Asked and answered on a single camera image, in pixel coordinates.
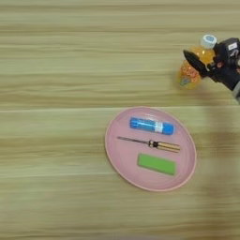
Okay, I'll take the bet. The green rectangular block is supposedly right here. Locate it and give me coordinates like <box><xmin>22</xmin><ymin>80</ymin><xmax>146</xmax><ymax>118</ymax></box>
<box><xmin>137</xmin><ymin>153</ymin><xmax>177</xmax><ymax>176</ymax></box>

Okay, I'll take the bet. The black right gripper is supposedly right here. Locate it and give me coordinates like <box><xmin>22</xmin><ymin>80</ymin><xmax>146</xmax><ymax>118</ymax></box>
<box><xmin>183</xmin><ymin>43</ymin><xmax>240</xmax><ymax>92</ymax></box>

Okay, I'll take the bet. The pink round plate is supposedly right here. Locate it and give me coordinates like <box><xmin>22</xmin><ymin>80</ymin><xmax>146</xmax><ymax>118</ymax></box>
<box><xmin>104</xmin><ymin>106</ymin><xmax>198</xmax><ymax>192</ymax></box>

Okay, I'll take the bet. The blue glue stick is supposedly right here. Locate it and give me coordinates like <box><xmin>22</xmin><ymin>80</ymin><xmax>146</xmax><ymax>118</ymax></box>
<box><xmin>129</xmin><ymin>116</ymin><xmax>175</xmax><ymax>136</ymax></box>

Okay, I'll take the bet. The screwdriver with striped amber handle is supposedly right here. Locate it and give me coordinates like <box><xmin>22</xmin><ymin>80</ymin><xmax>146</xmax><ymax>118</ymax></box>
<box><xmin>116</xmin><ymin>135</ymin><xmax>182</xmax><ymax>154</ymax></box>

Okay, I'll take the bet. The small black box white label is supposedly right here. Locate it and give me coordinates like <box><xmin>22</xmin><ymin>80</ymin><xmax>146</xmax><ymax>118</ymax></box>
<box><xmin>218</xmin><ymin>37</ymin><xmax>240</xmax><ymax>59</ymax></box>

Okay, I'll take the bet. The orange juice bottle white cap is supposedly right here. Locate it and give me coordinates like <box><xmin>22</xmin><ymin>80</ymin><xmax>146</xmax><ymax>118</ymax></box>
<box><xmin>177</xmin><ymin>34</ymin><xmax>218</xmax><ymax>90</ymax></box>

